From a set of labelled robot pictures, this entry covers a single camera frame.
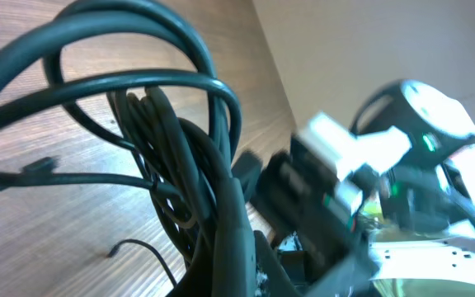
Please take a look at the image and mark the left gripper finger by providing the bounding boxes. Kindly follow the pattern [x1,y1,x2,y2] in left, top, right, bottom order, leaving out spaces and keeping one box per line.
[254,231,302,297]

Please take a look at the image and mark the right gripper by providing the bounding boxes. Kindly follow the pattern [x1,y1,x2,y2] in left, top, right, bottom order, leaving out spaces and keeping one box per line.
[232,138,369,285]

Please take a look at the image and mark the black thick usb cable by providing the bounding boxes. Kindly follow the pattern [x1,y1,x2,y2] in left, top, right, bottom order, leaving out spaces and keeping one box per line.
[0,0,259,297]

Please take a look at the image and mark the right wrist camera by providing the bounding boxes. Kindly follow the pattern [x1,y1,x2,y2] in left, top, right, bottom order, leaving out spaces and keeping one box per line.
[294,112,412,217]

